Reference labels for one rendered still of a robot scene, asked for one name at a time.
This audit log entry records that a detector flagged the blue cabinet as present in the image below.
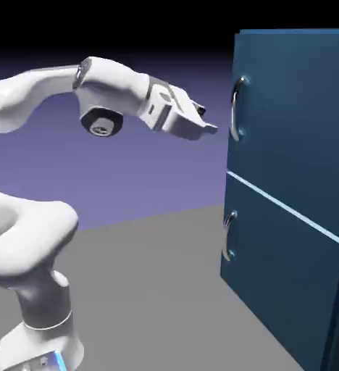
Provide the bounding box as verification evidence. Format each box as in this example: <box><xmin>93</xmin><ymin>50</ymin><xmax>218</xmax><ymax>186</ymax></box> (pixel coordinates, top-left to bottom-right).
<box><xmin>219</xmin><ymin>28</ymin><xmax>339</xmax><ymax>371</ymax></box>

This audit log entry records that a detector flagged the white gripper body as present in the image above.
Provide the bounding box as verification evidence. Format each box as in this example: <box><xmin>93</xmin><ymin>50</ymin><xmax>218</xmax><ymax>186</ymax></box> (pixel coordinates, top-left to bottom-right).
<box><xmin>161</xmin><ymin>84</ymin><xmax>209</xmax><ymax>142</ymax></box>

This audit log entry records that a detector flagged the curved silver door handle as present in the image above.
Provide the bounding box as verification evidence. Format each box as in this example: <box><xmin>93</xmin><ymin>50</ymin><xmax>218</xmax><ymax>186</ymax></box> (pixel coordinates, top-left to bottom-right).
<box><xmin>229</xmin><ymin>75</ymin><xmax>251</xmax><ymax>143</ymax></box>
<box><xmin>220</xmin><ymin>210</ymin><xmax>239</xmax><ymax>262</ymax></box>

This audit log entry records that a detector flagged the blue cabinet door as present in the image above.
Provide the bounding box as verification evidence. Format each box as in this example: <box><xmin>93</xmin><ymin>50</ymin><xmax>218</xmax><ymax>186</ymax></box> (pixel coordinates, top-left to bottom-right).
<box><xmin>219</xmin><ymin>172</ymin><xmax>339</xmax><ymax>371</ymax></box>
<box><xmin>226</xmin><ymin>28</ymin><xmax>339</xmax><ymax>242</ymax></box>

